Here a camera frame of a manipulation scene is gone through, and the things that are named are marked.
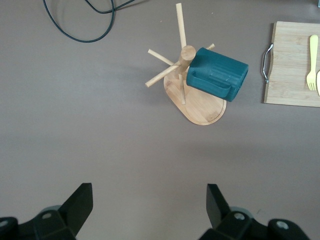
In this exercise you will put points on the yellow plastic knife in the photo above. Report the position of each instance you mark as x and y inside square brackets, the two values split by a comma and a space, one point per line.
[318, 85]

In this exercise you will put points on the yellow plastic fork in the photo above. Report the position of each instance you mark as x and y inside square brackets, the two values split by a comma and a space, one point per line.
[313, 55]

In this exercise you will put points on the bamboo cutting board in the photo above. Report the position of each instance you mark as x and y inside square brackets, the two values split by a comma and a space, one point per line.
[287, 62]

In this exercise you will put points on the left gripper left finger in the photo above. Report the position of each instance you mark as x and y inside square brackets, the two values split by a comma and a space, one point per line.
[72, 215]

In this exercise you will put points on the teal plastic cup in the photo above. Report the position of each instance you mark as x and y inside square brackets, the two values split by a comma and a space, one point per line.
[215, 72]

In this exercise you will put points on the wooden mug tree stand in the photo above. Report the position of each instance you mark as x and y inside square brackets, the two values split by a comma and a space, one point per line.
[200, 107]

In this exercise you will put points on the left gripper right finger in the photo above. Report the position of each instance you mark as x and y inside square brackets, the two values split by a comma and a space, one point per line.
[220, 217]

